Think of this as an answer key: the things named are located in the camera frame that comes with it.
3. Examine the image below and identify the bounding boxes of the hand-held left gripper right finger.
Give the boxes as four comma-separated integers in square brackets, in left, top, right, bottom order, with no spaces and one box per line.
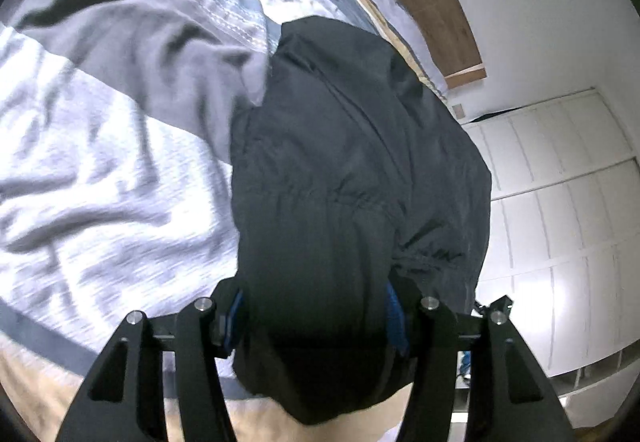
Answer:
[384,282,576,442]

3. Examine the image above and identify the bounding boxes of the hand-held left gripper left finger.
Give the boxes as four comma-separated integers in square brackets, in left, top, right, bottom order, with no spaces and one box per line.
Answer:
[55,279,247,442]

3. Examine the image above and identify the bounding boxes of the black jacket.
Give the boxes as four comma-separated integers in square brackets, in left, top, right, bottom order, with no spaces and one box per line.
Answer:
[230,14,493,425]

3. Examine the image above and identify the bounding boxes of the striped bed duvet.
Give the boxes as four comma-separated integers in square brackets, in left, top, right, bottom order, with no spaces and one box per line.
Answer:
[0,0,446,442]

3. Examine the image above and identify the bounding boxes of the white wardrobe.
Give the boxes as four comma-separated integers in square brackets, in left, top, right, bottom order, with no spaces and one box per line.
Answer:
[462,87,640,430]

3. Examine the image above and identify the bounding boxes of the light grey garment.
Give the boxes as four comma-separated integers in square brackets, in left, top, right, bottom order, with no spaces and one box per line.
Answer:
[15,0,273,158]

